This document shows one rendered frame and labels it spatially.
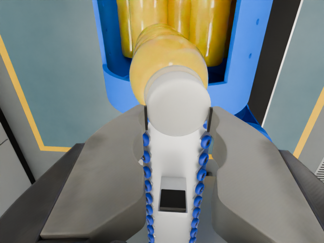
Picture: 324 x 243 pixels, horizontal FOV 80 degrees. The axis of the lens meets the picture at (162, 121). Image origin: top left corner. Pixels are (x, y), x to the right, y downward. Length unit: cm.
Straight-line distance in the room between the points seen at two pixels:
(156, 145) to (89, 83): 114
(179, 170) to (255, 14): 61
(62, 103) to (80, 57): 47
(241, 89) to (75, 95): 163
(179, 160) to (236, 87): 49
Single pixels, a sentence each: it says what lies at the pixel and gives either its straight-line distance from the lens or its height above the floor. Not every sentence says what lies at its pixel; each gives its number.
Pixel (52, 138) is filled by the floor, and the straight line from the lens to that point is 222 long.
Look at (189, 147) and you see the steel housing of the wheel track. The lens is 71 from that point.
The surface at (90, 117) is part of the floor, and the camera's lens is 189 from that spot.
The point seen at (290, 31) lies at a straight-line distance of 150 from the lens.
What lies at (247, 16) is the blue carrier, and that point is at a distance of 28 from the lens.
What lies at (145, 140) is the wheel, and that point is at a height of 98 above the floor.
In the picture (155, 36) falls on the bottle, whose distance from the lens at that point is 17.
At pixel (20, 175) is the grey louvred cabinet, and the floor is 17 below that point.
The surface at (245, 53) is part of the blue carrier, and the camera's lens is 30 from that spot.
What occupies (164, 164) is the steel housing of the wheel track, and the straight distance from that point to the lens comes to 77.
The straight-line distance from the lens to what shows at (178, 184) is 79.
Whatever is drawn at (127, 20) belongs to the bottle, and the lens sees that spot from 42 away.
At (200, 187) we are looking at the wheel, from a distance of 79.
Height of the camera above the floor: 148
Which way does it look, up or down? 59 degrees down
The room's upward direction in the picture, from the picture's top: 172 degrees counter-clockwise
